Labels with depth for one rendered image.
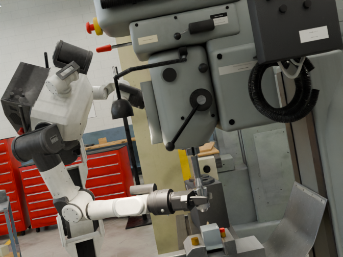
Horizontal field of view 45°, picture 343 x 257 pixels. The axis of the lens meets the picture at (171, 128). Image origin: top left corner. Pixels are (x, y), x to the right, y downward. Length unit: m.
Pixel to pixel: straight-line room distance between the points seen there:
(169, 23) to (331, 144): 0.61
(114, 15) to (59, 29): 9.60
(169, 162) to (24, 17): 8.50
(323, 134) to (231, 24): 0.43
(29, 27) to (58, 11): 0.82
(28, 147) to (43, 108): 0.16
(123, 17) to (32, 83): 0.54
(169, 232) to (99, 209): 1.73
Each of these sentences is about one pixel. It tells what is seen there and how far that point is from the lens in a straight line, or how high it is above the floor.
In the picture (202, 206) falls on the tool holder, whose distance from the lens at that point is 1.41.
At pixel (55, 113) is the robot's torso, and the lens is 1.59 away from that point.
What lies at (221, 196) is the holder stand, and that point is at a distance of 1.70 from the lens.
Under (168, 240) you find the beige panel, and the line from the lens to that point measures 3.27.
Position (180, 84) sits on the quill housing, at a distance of 1.30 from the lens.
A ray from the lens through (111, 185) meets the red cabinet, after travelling 6.01.
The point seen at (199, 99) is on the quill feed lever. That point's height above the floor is 1.46.
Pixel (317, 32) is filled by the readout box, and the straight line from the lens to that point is 1.10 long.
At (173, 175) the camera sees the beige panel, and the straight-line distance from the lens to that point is 3.15.
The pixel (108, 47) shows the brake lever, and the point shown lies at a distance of 1.51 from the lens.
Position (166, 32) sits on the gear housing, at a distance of 1.29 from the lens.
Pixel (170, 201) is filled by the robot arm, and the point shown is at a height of 1.13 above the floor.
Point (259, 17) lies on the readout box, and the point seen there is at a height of 1.63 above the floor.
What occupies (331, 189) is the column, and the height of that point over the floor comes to 1.12.
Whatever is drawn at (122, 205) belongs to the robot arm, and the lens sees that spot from 1.49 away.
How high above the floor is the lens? 1.45
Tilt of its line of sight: 3 degrees down
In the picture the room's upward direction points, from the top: 11 degrees counter-clockwise
